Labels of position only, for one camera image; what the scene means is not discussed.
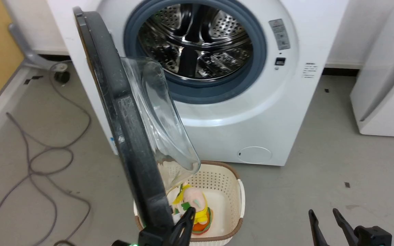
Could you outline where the left gripper body dark grey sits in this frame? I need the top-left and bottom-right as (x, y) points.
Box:
(111, 227), (174, 246)

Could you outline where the yellow pink doll toy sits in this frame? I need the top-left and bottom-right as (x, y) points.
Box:
(171, 184), (214, 235)

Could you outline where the grey chair base leg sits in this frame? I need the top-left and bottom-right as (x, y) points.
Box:
(8, 23), (71, 72)

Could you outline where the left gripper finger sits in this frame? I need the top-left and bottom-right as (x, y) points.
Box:
(168, 206), (196, 246)

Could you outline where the black caster wheel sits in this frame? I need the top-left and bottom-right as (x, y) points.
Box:
(54, 70), (70, 84)

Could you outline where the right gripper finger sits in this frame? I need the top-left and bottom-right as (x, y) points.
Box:
(332, 208), (360, 246)
(308, 209), (329, 246)

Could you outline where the white front-load washing machine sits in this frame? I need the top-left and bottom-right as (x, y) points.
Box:
(47, 0), (350, 167)

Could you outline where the small black tape piece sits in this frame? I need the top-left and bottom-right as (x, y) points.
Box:
(23, 75), (43, 85)

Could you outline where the stainless steel washer drum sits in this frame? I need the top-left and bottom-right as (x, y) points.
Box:
(138, 3), (253, 81)

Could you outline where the thin grey floor cable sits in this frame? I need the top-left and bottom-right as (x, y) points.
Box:
(0, 61), (92, 246)

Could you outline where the cream perforated laundry basket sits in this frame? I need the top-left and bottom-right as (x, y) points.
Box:
(133, 161), (245, 246)

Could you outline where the grey rubber door gasket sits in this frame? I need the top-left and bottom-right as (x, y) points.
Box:
(123, 0), (267, 105)

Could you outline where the grey instruction label sticker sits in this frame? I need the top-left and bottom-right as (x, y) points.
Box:
(268, 18), (291, 51)

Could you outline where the black glass washing machine door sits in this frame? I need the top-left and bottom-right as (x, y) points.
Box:
(73, 6), (201, 240)

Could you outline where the white appliance cabinet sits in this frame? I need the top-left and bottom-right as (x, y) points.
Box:
(350, 0), (394, 138)

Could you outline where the right gripper body dark grey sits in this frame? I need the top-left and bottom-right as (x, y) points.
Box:
(354, 225), (393, 246)

